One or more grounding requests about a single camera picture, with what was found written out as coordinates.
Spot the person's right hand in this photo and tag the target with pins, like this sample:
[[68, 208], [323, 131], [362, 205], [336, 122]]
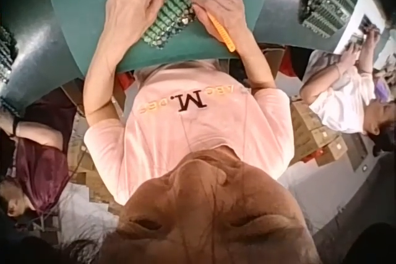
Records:
[[224, 7]]

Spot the person's left hand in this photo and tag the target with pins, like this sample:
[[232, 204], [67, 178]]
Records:
[[133, 7]]

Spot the orange plastic hand tool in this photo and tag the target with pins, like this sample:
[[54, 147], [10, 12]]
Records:
[[222, 33]]

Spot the green circuit board panel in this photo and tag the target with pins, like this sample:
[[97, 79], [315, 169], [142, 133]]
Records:
[[176, 10]]

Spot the green work mat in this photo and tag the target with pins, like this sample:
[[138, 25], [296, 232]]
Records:
[[83, 13]]

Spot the red object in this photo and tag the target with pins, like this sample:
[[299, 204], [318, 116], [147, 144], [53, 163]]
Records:
[[288, 63]]

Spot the stack of green circuit boards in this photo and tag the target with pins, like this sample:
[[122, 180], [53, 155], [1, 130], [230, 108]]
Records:
[[329, 1], [6, 57]]

